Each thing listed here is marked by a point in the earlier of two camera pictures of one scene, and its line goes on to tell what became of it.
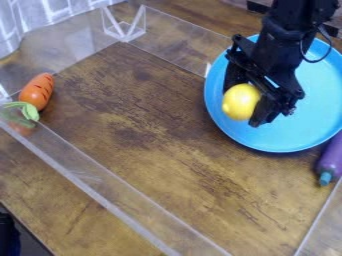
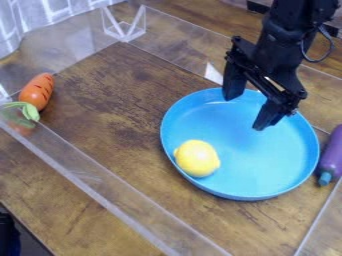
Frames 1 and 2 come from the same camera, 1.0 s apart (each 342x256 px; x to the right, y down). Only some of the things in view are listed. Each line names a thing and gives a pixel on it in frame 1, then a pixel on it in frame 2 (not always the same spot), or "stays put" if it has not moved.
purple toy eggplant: x=331 y=160 stays put
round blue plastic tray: x=313 y=123 -> x=265 y=164
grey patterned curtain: x=24 y=15 stays put
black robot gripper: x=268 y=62 stays put
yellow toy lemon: x=240 y=101 -> x=197 y=158
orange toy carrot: x=36 y=96 stays put
